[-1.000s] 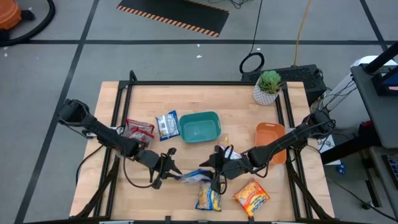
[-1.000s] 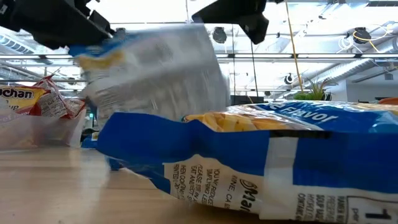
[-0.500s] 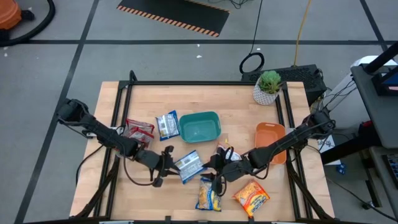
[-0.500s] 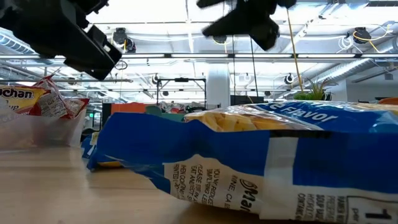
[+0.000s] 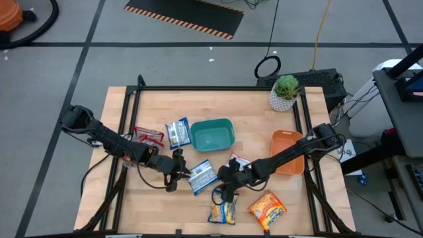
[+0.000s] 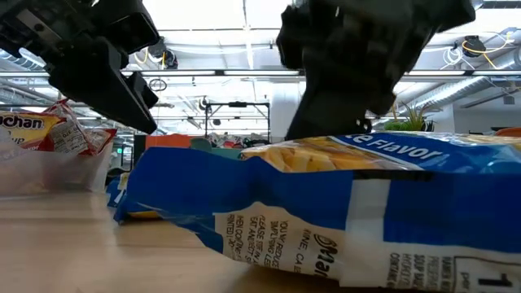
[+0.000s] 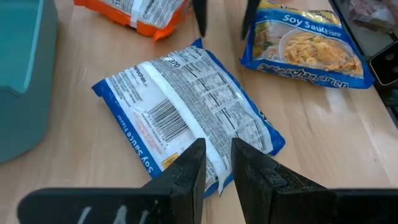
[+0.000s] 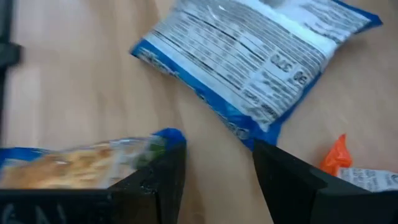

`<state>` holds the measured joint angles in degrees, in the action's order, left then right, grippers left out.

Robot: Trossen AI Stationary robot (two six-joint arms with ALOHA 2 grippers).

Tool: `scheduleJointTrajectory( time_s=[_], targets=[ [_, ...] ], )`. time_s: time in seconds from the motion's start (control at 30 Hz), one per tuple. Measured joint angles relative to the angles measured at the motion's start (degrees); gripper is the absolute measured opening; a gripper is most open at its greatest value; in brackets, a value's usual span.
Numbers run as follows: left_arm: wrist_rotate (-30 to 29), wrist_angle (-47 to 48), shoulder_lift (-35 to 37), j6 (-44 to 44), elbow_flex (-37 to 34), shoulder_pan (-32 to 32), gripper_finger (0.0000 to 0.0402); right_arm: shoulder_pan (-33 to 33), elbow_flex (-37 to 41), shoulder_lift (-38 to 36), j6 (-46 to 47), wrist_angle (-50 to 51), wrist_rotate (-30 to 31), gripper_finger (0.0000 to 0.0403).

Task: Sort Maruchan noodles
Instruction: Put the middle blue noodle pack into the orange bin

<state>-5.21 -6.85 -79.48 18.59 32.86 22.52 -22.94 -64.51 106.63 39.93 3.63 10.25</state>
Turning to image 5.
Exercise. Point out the small red item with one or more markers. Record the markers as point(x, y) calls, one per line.
point(390, 131)

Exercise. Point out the dark keyboard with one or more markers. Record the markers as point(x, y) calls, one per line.
point(418, 176)

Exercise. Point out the black slanted pole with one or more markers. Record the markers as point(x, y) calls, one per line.
point(406, 61)

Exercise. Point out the black table edge bracket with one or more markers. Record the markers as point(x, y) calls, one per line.
point(267, 233)
point(178, 233)

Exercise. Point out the dark screen on desk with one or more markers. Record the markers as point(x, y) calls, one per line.
point(411, 89)

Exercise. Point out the white grey round bin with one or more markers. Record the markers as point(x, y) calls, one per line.
point(363, 112)

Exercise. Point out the orange shop vacuum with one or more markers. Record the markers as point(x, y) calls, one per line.
point(10, 15)

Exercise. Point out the orange Maruchan noodle packet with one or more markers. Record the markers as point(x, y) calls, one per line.
point(267, 210)
point(242, 159)

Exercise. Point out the blue Maruchan noodle packet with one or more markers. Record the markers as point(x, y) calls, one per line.
point(219, 215)
point(178, 133)
point(203, 176)

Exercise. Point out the potted succulent plant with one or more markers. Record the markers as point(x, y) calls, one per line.
point(284, 89)

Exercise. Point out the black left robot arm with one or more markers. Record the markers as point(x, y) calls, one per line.
point(105, 135)

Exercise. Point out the grey side desk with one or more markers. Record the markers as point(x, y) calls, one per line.
point(401, 198)

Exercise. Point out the white paper sheet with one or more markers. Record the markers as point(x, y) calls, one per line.
point(348, 155)

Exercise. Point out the small blue floor item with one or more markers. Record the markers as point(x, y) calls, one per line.
point(363, 179)

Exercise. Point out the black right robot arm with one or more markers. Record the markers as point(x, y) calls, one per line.
point(291, 150)

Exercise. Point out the grey table-level camera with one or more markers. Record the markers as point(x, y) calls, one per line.
point(215, 236)

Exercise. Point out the white table edge plate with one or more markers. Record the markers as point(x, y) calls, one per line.
point(124, 236)
point(302, 236)

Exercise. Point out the black computer case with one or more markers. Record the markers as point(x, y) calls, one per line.
point(317, 79)

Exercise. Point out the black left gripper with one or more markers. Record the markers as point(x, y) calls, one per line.
point(167, 163)

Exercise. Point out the red Maruchan noodle packet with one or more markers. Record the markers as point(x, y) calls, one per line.
point(148, 131)
point(152, 142)
point(127, 161)

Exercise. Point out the black hazard striped mat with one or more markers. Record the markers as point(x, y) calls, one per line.
point(185, 18)

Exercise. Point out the black aluminium table frame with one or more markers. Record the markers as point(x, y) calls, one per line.
point(211, 88)

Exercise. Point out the teal plastic bin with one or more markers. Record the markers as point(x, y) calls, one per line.
point(211, 135)

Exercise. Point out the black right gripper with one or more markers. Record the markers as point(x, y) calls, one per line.
point(236, 178)

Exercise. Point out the orange plastic bin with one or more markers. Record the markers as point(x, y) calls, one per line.
point(281, 139)

